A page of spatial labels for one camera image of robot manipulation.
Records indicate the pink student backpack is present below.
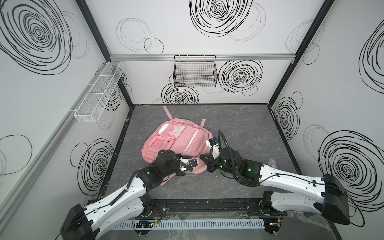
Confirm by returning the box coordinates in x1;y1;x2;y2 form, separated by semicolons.
142;106;213;174

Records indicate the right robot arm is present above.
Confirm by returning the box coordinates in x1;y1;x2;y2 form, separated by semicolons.
199;148;352;225

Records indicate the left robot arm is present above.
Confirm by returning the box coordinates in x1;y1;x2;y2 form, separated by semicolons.
58;150;202;240

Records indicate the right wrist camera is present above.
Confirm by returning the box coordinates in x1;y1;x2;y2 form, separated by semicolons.
206;137;220;160

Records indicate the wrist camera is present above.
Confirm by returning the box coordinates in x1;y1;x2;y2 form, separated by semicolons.
206;137;220;160
182;156;199;168

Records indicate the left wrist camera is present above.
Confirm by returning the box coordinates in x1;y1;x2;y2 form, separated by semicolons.
182;156;199;168

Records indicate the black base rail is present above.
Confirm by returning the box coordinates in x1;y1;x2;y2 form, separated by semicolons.
117;197;289;220

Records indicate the white slotted cable duct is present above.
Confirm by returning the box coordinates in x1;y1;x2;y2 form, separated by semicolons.
112;219;265;231

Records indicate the clear acrylic wall shelf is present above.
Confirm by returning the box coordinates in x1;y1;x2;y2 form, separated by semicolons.
74;62;125;123

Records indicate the black wire basket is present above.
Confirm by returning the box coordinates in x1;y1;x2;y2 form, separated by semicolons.
173;60;219;88

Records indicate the aluminium wall rail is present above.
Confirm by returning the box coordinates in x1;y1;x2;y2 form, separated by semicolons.
110;54;296;62

